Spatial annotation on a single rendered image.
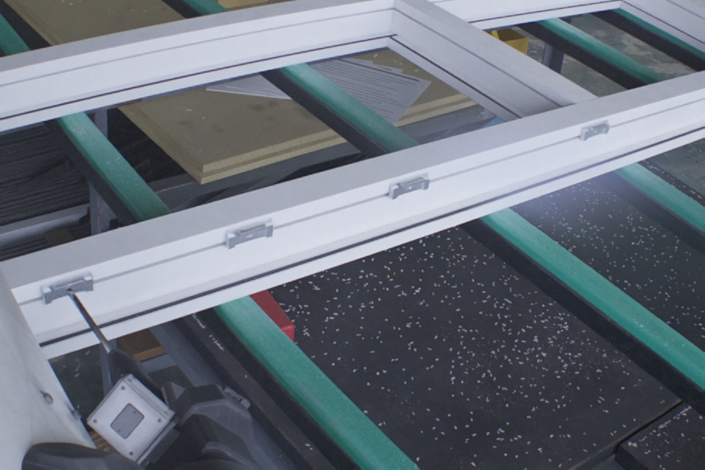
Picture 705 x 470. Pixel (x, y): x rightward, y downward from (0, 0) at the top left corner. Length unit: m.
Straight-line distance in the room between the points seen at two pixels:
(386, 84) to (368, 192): 0.91
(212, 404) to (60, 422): 0.40
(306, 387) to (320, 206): 0.20
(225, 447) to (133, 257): 0.29
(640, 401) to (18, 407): 1.15
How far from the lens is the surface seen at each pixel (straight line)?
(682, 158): 3.37
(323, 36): 1.43
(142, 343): 1.75
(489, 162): 1.10
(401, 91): 1.87
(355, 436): 0.81
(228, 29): 1.33
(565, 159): 1.20
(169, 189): 1.57
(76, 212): 2.04
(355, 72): 1.92
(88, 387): 2.10
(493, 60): 1.34
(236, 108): 1.76
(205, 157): 1.60
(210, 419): 0.65
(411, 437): 1.21
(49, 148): 2.27
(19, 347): 0.27
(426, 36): 1.44
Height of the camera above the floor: 1.44
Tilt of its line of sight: 31 degrees down
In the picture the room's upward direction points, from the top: 8 degrees clockwise
